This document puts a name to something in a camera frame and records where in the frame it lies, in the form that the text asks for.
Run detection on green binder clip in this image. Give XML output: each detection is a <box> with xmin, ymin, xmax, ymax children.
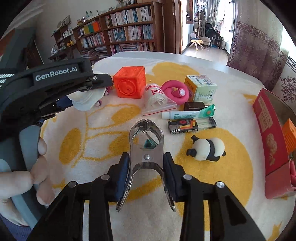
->
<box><xmin>143</xmin><ymin>138</ymin><xmax>156</xmax><ymax>150</ymax></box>

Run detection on panda toy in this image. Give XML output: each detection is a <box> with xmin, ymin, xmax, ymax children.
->
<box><xmin>186</xmin><ymin>135</ymin><xmax>226</xmax><ymax>162</ymax></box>

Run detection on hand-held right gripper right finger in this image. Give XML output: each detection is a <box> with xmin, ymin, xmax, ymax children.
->
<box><xmin>162</xmin><ymin>152</ymin><xmax>266</xmax><ymax>241</ymax></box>

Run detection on small pale chair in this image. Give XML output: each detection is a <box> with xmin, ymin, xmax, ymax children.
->
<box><xmin>190</xmin><ymin>38</ymin><xmax>204</xmax><ymax>50</ymax></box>

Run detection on dark brown lipstick case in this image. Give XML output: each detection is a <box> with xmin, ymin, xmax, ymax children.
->
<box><xmin>183</xmin><ymin>101</ymin><xmax>206</xmax><ymax>112</ymax></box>

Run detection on white green ointment tube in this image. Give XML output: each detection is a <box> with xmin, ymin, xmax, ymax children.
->
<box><xmin>162</xmin><ymin>104</ymin><xmax>216</xmax><ymax>119</ymax></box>

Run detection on black orange lighter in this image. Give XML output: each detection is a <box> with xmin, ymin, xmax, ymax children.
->
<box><xmin>168</xmin><ymin>119</ymin><xmax>199</xmax><ymax>135</ymax></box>

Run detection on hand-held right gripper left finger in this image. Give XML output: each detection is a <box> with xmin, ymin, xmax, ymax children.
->
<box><xmin>26</xmin><ymin>152</ymin><xmax>131</xmax><ymax>241</ymax></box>

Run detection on purple patterned curtain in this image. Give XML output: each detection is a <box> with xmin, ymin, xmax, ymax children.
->
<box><xmin>227</xmin><ymin>0</ymin><xmax>296</xmax><ymax>109</ymax></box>

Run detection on small dark shelf unit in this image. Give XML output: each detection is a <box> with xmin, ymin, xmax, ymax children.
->
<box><xmin>48</xmin><ymin>23</ymin><xmax>77</xmax><ymax>62</ymax></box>

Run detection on small pink foam curler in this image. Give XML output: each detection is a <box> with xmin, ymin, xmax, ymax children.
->
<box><xmin>161</xmin><ymin>80</ymin><xmax>189</xmax><ymax>106</ymax></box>

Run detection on white round plastic lid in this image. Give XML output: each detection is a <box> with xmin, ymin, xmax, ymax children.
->
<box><xmin>68</xmin><ymin>86</ymin><xmax>107</xmax><ymax>112</ymax></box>

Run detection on dark orange toy cube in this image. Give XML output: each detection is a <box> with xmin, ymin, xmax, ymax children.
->
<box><xmin>113</xmin><ymin>66</ymin><xmax>147</xmax><ymax>99</ymax></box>

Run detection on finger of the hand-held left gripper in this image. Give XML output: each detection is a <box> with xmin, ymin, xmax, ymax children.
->
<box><xmin>39</xmin><ymin>97</ymin><xmax>75</xmax><ymax>121</ymax></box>
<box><xmin>87</xmin><ymin>74</ymin><xmax>114</xmax><ymax>91</ymax></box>

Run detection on wooden door frame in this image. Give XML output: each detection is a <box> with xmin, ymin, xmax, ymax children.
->
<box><xmin>159</xmin><ymin>0</ymin><xmax>185</xmax><ymax>54</ymax></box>

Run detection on bagged white bandage roll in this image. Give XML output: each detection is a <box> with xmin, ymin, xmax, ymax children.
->
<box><xmin>142</xmin><ymin>84</ymin><xmax>179</xmax><ymax>117</ymax></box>

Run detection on large wooden bookshelf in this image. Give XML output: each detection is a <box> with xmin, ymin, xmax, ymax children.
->
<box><xmin>73</xmin><ymin>1</ymin><xmax>166</xmax><ymax>61</ymax></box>

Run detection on red tin container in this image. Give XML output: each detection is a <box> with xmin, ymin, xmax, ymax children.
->
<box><xmin>253</xmin><ymin>88</ymin><xmax>296</xmax><ymax>200</ymax></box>

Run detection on large metal clamp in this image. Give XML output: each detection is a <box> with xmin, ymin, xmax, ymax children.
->
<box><xmin>116</xmin><ymin>118</ymin><xmax>177</xmax><ymax>212</ymax></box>

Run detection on small green yellow box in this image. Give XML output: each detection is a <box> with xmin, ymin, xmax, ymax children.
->
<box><xmin>184</xmin><ymin>75</ymin><xmax>218</xmax><ymax>103</ymax></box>

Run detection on light orange toy cube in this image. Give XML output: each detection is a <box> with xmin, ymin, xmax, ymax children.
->
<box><xmin>282</xmin><ymin>119</ymin><xmax>296</xmax><ymax>154</ymax></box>

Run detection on grey armchair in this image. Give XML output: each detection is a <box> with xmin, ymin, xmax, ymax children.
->
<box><xmin>201</xmin><ymin>23</ymin><xmax>219</xmax><ymax>48</ymax></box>

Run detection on person's left hand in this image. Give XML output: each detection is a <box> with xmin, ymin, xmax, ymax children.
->
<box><xmin>0</xmin><ymin>137</ymin><xmax>55</xmax><ymax>206</ymax></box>

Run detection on black toothpick holder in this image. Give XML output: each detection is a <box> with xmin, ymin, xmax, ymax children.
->
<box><xmin>193</xmin><ymin>116</ymin><xmax>217</xmax><ymax>131</ymax></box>

